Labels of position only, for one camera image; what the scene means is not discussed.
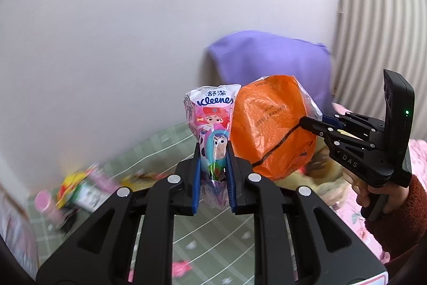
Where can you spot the pink floral blanket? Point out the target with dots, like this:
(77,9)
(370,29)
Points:
(350,225)

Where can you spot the pink foil snack wrapper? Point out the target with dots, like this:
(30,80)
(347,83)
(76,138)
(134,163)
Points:
(98,173)

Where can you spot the grey striped curtain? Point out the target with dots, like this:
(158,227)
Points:
(373,21)

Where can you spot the person's right hand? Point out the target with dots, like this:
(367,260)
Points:
(395,196)

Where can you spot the person's right forearm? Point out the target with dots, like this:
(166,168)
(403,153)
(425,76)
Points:
(400,231)

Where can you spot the black bin with yellow liner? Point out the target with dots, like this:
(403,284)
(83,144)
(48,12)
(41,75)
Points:
(328,184)

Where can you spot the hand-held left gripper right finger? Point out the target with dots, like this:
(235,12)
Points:
(231,184)

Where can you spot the small yellow wrapper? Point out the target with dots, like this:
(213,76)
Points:
(70,186)

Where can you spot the purple cloth on chair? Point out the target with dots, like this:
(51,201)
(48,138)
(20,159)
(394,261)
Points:
(260,58)

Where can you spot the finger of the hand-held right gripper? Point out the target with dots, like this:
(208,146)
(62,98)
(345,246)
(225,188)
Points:
(363,126)
(317,126)

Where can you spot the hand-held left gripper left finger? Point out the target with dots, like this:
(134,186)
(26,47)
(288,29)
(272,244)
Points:
(197,181)

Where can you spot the pink cup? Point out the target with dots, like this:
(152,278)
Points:
(42,201)

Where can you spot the green white carton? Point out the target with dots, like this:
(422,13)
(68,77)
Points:
(87,196)

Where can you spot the orange plastic bag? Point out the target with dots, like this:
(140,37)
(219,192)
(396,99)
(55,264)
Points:
(267,124)

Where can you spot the green checked tablecloth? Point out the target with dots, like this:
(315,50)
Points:
(213,238)

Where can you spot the pink caterpillar toy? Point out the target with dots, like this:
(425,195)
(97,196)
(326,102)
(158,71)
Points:
(181,268)

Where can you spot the printed plastic tissue packet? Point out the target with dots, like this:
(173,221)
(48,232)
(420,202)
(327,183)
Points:
(213,124)

